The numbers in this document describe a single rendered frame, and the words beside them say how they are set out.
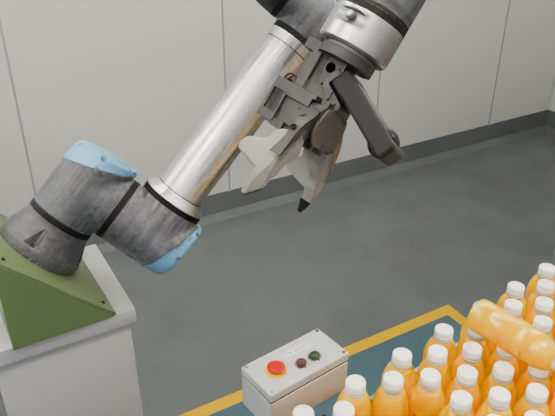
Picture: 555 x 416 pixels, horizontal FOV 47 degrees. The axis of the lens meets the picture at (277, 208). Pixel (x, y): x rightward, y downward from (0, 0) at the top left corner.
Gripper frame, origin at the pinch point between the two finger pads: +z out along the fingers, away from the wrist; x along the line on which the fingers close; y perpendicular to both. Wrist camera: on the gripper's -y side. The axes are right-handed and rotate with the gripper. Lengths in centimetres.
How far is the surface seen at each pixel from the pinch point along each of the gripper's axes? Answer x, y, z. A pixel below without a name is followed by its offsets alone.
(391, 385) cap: -53, -13, 23
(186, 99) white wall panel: -218, 199, 8
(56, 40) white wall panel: -146, 229, 13
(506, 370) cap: -66, -27, 10
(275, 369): -46, 6, 33
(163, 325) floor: -187, 118, 106
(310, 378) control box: -50, 0, 31
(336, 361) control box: -55, -1, 27
